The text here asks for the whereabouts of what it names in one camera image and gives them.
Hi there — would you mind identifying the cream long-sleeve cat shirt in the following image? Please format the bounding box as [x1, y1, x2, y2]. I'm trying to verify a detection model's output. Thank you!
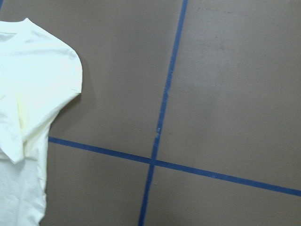
[0, 19, 82, 226]

